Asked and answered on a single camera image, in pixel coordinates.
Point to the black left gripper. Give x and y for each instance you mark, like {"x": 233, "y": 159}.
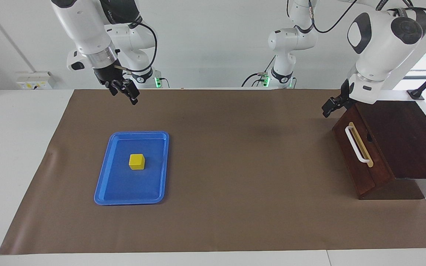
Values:
{"x": 346, "y": 94}

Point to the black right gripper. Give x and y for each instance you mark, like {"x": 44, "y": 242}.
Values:
{"x": 109, "y": 75}

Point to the yellow cube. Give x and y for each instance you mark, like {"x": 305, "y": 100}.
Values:
{"x": 137, "y": 162}

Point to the wooden drawer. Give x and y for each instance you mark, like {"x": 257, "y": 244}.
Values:
{"x": 374, "y": 173}

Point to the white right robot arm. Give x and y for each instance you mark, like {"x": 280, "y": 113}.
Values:
{"x": 83, "y": 29}

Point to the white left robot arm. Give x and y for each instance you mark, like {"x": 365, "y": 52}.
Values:
{"x": 383, "y": 44}

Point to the dark wooden drawer cabinet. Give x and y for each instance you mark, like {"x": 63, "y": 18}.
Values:
{"x": 409, "y": 140}

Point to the blue plastic tray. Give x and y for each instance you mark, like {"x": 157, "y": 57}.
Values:
{"x": 124, "y": 184}

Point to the brown table mat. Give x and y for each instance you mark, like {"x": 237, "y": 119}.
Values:
{"x": 235, "y": 184}

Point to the white wall socket strip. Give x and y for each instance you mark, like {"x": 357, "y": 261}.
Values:
{"x": 31, "y": 81}

